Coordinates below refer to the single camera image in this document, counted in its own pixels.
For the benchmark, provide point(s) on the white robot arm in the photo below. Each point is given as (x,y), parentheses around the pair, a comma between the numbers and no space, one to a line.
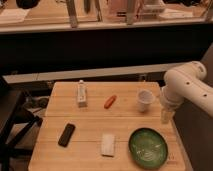
(185,82)

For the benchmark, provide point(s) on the white ceramic cup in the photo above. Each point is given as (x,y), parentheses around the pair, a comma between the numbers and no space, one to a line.
(144,99)

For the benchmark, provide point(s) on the white tube bottle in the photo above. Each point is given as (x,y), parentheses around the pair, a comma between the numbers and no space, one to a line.
(81,94)

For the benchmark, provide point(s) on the black eraser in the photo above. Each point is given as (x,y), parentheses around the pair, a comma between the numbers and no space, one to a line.
(66,135)

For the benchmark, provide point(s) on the orange carrot toy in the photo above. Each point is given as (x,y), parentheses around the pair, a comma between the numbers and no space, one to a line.
(110,101)

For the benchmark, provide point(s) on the white sponge block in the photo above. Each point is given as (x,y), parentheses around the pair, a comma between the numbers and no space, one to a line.
(108,145)

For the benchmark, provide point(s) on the black side table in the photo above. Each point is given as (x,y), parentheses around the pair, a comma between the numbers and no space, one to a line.
(11,113)

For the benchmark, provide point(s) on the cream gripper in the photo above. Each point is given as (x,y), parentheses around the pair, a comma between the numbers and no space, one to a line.
(166,115)

